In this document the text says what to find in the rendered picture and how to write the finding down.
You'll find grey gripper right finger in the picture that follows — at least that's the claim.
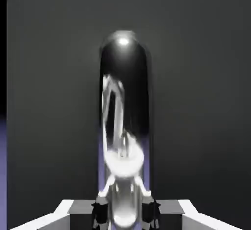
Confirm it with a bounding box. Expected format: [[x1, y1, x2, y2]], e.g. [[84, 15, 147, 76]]
[[141, 199, 244, 230]]

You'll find dark grey cabinet door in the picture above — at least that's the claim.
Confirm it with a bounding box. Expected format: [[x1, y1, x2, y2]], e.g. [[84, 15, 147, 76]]
[[6, 0, 251, 230]]

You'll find curved shiny metal handle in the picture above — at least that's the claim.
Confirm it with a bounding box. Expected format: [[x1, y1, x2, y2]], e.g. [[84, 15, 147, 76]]
[[97, 30, 154, 230]]

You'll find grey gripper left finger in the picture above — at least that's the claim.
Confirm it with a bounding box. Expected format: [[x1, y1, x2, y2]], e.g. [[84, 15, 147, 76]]
[[8, 199, 110, 230]]

